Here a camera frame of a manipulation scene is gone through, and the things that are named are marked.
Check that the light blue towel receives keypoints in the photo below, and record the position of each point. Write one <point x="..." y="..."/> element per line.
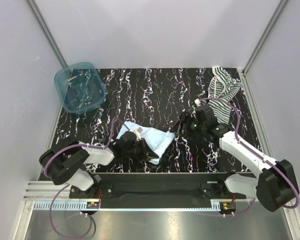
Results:
<point x="157" y="140"/>

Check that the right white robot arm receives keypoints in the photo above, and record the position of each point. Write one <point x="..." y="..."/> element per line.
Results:
<point x="274" y="183"/>

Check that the aluminium frame post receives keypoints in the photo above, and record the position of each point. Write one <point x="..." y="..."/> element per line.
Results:
<point x="46" y="32"/>
<point x="265" y="35"/>

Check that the left aluminium frame post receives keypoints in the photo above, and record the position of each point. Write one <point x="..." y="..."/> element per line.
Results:
<point x="46" y="32"/>

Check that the teal transparent plastic bin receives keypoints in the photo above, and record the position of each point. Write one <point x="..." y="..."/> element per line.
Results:
<point x="80" y="88"/>

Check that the right aluminium frame post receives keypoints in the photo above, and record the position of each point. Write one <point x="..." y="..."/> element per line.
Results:
<point x="265" y="35"/>

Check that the black white striped towel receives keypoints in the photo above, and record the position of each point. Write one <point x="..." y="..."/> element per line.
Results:
<point x="222" y="89"/>

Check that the white slotted cable duct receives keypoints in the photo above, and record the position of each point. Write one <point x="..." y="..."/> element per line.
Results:
<point x="107" y="206"/>

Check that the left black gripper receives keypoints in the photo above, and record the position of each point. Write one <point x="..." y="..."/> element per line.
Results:
<point x="146" y="154"/>

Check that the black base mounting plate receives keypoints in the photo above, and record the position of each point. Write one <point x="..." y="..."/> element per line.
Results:
<point x="199" y="185"/>

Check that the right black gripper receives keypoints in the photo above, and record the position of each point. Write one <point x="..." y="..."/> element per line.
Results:
<point x="176" y="129"/>

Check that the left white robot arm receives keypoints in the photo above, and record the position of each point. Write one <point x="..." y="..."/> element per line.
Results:
<point x="63" y="163"/>

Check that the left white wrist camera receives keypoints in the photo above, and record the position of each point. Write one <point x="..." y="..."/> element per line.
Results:
<point x="137" y="133"/>

